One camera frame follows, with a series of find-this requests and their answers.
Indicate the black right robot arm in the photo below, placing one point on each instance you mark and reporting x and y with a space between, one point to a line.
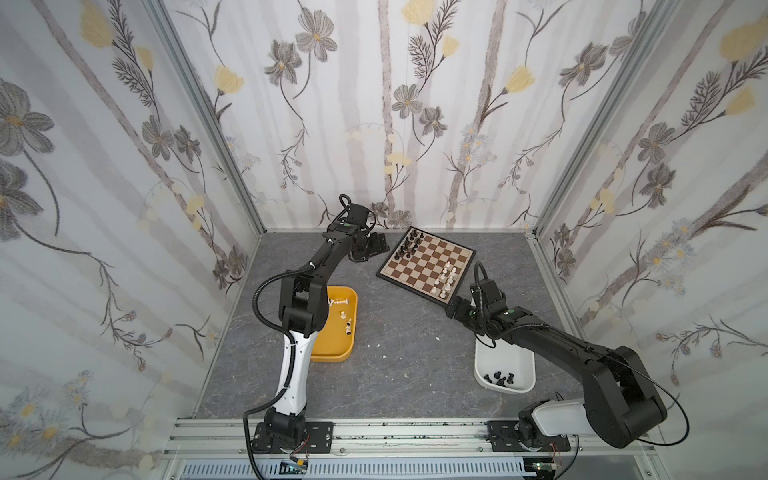
620 402

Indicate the brown folding chess board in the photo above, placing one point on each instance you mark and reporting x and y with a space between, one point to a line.
427 265

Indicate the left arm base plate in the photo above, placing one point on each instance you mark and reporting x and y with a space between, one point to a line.
309 438

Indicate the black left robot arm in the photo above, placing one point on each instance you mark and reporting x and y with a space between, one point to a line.
303 310

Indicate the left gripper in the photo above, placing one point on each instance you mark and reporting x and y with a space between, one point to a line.
372 244

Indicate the white plastic tray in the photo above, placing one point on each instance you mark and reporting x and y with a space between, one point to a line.
492 356

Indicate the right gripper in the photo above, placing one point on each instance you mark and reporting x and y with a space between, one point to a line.
459 309

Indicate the yellow plastic tray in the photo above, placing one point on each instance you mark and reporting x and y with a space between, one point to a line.
332 344

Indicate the aluminium mounting rail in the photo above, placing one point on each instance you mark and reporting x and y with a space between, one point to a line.
224 439

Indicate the black chess piece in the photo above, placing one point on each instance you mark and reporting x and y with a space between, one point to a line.
500 380

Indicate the white slotted cable duct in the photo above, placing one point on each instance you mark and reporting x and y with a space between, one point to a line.
363 468

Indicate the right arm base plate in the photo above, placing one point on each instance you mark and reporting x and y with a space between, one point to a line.
513 436

